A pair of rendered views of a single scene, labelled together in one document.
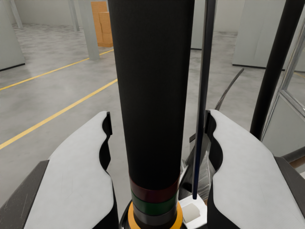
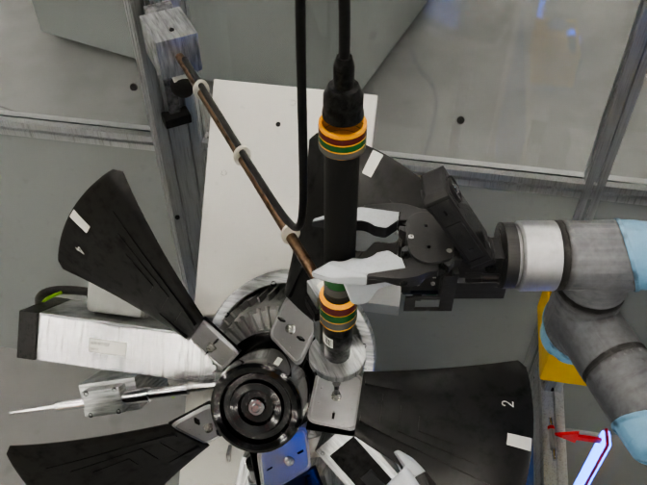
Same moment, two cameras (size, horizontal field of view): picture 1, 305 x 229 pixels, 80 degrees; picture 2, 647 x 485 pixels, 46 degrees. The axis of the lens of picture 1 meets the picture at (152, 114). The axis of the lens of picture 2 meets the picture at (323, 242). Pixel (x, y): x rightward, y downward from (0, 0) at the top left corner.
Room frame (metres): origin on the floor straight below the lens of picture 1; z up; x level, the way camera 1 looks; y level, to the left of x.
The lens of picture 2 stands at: (0.11, 0.54, 2.07)
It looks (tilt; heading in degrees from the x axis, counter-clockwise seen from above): 47 degrees down; 269
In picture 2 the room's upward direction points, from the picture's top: straight up
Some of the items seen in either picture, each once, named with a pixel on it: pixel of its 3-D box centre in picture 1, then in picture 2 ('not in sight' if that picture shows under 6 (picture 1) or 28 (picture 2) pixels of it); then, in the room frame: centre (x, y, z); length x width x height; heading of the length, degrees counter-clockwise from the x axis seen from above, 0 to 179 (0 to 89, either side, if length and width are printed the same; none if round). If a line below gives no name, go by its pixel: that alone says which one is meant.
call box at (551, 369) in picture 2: not in sight; (572, 332); (-0.32, -0.23, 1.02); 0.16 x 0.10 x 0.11; 80
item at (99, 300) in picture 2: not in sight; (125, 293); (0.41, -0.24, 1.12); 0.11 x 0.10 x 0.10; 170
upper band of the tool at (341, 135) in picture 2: not in sight; (342, 135); (0.08, 0.00, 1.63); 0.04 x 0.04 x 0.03
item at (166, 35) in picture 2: not in sight; (169, 40); (0.34, -0.57, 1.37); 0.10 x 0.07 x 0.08; 115
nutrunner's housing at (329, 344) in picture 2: not in sight; (339, 245); (0.08, 0.00, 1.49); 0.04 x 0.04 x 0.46
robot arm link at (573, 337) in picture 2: not in sight; (586, 324); (-0.20, 0.02, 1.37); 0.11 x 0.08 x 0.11; 106
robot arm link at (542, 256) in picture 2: not in sight; (530, 253); (-0.12, 0.00, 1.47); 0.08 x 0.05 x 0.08; 89
